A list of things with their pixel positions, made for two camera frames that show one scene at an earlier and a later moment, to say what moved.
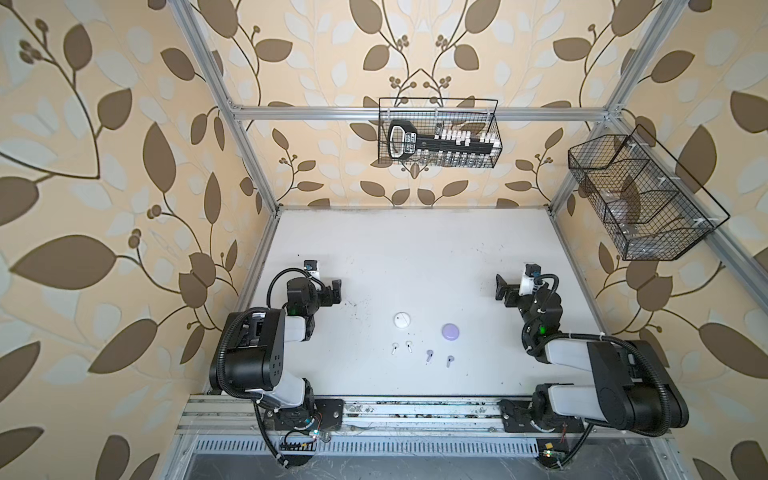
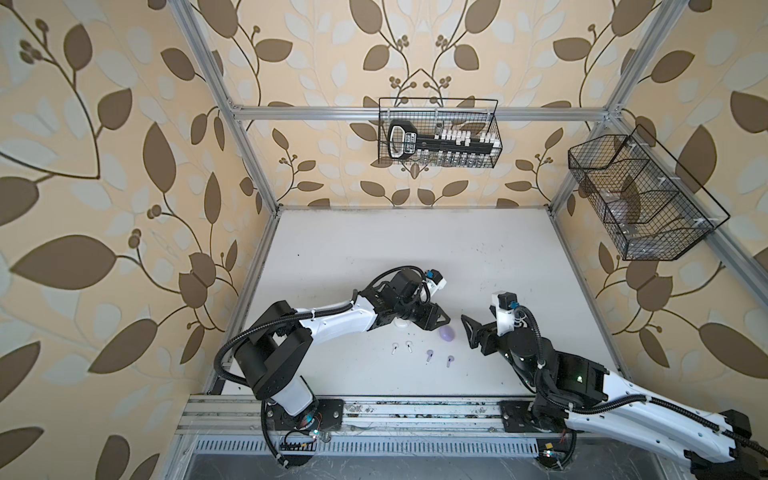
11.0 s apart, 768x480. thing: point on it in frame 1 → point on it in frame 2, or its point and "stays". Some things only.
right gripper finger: (500, 285) → (473, 331)
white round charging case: (402, 319) stays
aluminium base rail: (198, 414) stays
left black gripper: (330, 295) → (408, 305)
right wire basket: (649, 205) stays
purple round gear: (450, 331) stays
